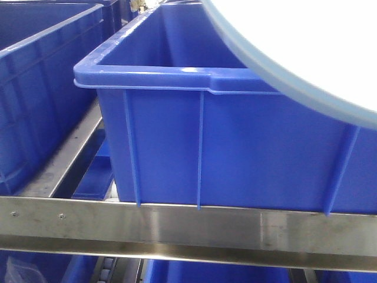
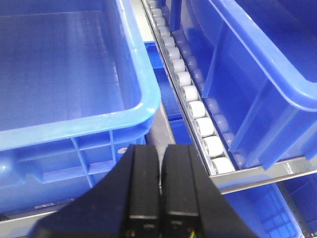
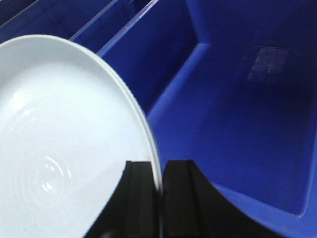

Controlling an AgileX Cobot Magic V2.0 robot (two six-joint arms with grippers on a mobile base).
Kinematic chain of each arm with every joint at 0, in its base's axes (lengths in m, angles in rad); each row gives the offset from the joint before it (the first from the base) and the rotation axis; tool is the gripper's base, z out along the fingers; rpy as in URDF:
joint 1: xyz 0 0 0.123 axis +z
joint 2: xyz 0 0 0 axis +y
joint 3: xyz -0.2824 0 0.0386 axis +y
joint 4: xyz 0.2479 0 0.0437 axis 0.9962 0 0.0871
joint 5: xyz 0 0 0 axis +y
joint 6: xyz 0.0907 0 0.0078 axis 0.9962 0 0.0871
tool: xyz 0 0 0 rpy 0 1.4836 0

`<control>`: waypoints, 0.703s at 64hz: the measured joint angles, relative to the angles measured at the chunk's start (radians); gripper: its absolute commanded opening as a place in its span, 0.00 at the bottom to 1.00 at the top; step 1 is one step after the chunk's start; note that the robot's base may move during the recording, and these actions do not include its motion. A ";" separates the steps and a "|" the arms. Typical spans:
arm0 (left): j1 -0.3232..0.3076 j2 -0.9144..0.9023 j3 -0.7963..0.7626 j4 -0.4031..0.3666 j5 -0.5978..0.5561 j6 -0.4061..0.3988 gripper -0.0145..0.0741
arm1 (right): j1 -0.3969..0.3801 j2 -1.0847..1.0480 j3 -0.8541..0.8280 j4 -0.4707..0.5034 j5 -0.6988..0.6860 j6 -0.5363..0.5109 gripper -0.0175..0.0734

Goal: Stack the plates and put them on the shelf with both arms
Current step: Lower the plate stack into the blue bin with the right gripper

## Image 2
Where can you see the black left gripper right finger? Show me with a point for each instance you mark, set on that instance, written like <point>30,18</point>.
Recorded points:
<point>192,206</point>

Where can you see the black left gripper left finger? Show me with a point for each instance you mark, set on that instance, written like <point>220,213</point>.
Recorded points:
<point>124,204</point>

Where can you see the blue shelf crate left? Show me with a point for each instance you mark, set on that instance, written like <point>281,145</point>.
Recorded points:
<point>76,88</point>

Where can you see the blue shelf crate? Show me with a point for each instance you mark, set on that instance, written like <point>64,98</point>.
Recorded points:
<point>76,88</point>
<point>255,64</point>

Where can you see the blue shelf crate middle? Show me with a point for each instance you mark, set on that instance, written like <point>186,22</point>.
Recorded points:
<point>255,64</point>

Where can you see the blue lower bin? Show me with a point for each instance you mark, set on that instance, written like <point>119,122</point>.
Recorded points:
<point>263,208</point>

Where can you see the stainless steel shelf frame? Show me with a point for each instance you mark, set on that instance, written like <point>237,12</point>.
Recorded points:
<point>295,178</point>

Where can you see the white roller conveyor rail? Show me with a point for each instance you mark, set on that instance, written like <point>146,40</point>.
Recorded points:
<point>198,121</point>

